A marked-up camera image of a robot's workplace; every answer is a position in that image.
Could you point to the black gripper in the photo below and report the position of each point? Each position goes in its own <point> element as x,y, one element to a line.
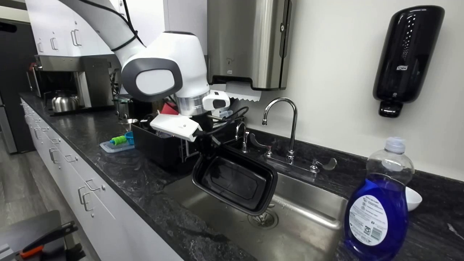
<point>212,132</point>

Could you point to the black baking tin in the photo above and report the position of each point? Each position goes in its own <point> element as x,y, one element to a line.
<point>236,181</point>

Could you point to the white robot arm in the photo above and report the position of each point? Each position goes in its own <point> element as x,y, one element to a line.
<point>164,62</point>

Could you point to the black dish rack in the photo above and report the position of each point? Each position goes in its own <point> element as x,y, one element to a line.
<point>159,145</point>

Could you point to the chrome sink faucet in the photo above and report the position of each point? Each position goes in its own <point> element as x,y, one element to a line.
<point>290,139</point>

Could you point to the stainless steel sink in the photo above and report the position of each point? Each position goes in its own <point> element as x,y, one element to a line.
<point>290,226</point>

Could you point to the blue dish soap bottle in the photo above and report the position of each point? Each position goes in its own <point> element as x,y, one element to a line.
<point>378,217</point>

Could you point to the red plastic cup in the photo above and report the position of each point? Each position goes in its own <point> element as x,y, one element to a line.
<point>168,109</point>

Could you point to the white paper towel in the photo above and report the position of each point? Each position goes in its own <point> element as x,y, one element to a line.
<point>241,93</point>

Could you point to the black cup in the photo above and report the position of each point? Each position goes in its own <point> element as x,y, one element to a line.
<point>139,110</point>

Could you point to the green small object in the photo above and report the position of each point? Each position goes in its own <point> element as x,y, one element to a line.
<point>117,139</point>

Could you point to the blue plastic bowl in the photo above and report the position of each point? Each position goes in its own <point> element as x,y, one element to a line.
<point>116,146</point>

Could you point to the steel paper towel dispenser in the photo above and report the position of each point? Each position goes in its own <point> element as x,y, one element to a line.
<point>248,43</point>

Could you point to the white lower cabinets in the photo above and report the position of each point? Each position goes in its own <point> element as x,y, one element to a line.
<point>87,193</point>

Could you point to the steel conical pot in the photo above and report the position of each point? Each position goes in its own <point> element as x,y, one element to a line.
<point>64,103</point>

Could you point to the steel coffee machine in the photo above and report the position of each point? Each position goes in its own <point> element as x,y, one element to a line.
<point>72,80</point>

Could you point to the white upper cabinet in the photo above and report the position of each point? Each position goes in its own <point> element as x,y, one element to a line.
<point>52,29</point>

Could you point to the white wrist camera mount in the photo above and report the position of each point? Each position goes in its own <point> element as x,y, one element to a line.
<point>174,126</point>

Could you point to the black wall soap dispenser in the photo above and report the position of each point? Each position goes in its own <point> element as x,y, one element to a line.
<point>406,58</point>

